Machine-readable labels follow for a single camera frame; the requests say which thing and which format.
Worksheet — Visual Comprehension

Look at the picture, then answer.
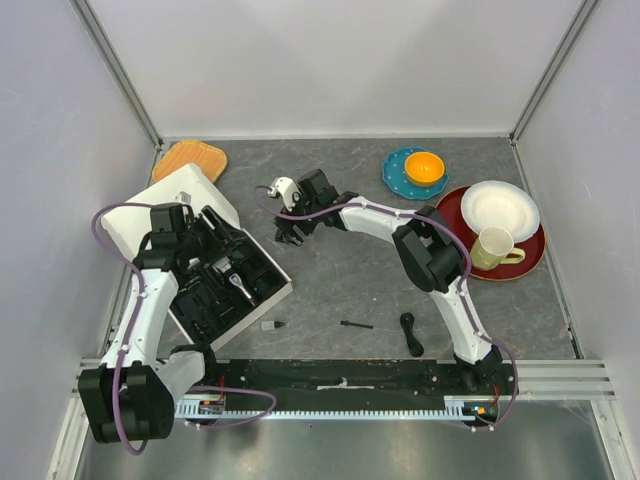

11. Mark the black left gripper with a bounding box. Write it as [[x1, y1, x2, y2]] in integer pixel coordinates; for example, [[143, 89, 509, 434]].
[[178, 206, 246, 268]]

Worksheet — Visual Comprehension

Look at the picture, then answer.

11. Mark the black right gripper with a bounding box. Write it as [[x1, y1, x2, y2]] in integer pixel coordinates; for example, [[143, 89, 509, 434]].
[[273, 186, 320, 247]]

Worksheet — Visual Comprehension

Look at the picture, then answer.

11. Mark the white clipper kit box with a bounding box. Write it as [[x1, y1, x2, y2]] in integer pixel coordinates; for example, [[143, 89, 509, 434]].
[[100, 163, 292, 349]]

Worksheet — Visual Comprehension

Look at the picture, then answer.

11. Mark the black cleaning brush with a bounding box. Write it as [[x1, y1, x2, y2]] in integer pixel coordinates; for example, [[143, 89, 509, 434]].
[[340, 320, 374, 330]]

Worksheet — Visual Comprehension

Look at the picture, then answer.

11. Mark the black power cable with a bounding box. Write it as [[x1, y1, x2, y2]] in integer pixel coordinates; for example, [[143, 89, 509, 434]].
[[398, 312, 425, 357]]

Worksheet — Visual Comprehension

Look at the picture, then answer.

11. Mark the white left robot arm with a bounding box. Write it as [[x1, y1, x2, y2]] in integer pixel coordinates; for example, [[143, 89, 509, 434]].
[[78, 202, 243, 455]]

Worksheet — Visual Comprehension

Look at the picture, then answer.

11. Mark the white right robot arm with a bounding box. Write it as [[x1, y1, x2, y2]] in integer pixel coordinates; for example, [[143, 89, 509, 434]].
[[266, 169, 502, 394]]

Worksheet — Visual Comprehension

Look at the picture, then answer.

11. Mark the silver black hair clipper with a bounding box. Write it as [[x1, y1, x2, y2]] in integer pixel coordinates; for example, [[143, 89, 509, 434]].
[[217, 258, 255, 305]]

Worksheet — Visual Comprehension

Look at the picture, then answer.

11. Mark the woven orange tray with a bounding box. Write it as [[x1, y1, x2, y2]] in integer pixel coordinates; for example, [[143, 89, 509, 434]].
[[151, 139, 228, 183]]

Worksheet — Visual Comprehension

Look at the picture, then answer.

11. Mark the teal dotted plate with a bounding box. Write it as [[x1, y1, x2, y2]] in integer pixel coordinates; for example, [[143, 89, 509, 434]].
[[382, 147, 449, 200]]

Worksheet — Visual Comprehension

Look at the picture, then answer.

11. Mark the orange bowl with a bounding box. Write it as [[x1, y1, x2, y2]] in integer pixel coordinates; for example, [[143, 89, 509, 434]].
[[404, 151, 446, 187]]

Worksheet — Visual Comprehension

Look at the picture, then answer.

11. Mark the dark red plate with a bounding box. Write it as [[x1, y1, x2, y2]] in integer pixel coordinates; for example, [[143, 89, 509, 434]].
[[436, 186, 546, 281]]

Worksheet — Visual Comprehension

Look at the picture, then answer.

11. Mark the pale yellow mug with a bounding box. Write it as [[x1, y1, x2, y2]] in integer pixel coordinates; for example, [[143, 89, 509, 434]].
[[470, 226, 526, 271]]

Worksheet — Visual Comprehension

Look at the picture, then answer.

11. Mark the white paper bowl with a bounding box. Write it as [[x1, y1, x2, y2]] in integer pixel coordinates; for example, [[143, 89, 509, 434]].
[[460, 180, 540, 243]]

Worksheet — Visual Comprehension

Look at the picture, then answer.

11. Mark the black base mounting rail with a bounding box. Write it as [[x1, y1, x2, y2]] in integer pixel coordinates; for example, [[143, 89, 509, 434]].
[[190, 359, 515, 413]]

